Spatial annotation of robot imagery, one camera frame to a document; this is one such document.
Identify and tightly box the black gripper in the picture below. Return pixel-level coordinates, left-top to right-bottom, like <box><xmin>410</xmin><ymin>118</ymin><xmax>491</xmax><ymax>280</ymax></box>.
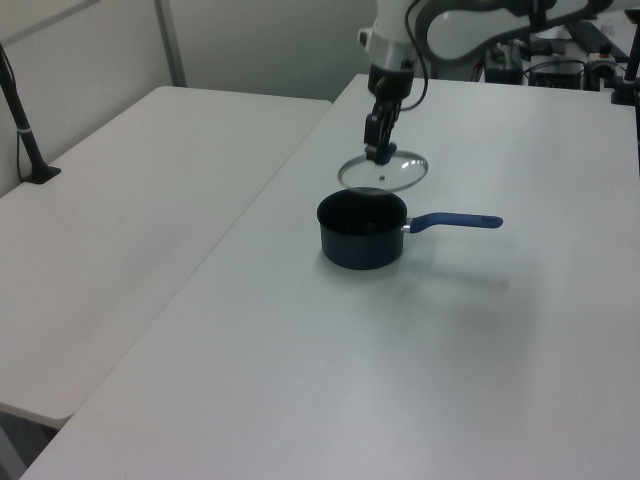
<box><xmin>363</xmin><ymin>62</ymin><xmax>416</xmax><ymax>162</ymax></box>

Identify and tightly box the glass lid with blue knob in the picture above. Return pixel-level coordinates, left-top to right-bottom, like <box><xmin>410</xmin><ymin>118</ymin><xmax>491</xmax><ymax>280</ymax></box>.
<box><xmin>337</xmin><ymin>142</ymin><xmax>431</xmax><ymax>194</ymax></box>

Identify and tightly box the black electronic equipment box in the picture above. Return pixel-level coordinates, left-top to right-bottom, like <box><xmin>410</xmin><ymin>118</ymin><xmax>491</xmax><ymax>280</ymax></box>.
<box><xmin>527</xmin><ymin>58</ymin><xmax>603</xmax><ymax>92</ymax></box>

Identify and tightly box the white side table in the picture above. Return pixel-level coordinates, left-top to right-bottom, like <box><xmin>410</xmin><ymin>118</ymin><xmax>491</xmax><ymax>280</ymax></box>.
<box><xmin>0</xmin><ymin>85</ymin><xmax>335</xmax><ymax>435</ymax></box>

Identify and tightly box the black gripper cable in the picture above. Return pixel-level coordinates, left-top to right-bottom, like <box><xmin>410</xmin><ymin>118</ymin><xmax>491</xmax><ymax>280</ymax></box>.
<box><xmin>402</xmin><ymin>0</ymin><xmax>432</xmax><ymax>112</ymax></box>

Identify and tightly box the dark saucepan with blue handle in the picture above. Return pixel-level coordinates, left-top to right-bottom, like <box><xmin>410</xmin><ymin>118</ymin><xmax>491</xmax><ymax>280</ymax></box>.
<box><xmin>316</xmin><ymin>186</ymin><xmax>505</xmax><ymax>272</ymax></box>

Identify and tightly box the grey partition post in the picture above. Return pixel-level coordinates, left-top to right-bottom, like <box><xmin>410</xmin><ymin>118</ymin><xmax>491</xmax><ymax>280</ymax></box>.
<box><xmin>153</xmin><ymin>0</ymin><xmax>189</xmax><ymax>89</ymax></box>

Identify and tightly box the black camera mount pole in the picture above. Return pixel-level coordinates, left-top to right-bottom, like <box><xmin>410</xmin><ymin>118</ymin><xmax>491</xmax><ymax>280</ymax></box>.
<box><xmin>609</xmin><ymin>0</ymin><xmax>640</xmax><ymax>107</ymax></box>
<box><xmin>0</xmin><ymin>41</ymin><xmax>63</xmax><ymax>187</ymax></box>

